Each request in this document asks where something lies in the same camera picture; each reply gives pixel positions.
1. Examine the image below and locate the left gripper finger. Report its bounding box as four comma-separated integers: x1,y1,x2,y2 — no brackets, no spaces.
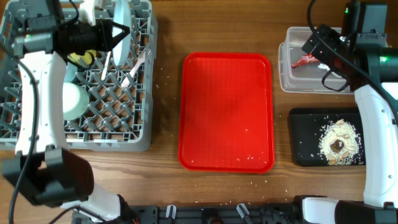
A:
111,21,130,34
111,31,129,49

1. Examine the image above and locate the red snack wrapper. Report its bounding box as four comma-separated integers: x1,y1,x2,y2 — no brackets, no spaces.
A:
291,54,318,68

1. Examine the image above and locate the light blue plate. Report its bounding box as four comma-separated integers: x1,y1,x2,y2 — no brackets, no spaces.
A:
113,0,131,66

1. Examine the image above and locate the yellow plastic cup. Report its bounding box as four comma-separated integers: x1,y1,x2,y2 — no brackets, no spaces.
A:
68,50,97,65

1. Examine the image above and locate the white plastic fork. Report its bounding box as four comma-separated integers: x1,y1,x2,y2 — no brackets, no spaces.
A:
121,49,146,88

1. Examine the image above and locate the white plastic spoon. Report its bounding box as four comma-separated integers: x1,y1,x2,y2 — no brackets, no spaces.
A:
101,52,111,81

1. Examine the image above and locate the green plastic bowl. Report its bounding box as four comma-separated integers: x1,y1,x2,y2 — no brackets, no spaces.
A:
62,83,90,120

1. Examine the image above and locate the white napkin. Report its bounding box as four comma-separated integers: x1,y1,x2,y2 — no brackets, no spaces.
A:
318,63,341,78

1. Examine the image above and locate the light blue bowl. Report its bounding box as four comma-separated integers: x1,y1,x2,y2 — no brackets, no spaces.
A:
64,63,78,83

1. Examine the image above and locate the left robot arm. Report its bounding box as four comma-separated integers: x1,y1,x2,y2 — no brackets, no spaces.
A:
1,1,139,223

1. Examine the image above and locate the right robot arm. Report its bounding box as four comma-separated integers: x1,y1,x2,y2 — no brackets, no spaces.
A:
295,1,397,223

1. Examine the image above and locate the grey dishwasher rack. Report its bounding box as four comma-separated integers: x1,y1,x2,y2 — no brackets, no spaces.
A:
1,0,158,151

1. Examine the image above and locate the clear plastic bin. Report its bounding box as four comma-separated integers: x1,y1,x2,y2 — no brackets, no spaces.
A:
278,27,346,94

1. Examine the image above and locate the black tray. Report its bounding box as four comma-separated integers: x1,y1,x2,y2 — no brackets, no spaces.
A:
289,108,365,167

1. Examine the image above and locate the white rice pile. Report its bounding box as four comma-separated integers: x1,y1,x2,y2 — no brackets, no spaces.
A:
310,119,365,166

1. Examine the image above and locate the brown food scrap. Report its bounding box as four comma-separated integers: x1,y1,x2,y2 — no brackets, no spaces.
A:
330,139,345,154

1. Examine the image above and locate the red plastic tray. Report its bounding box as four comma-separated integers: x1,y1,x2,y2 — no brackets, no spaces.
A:
178,52,275,174

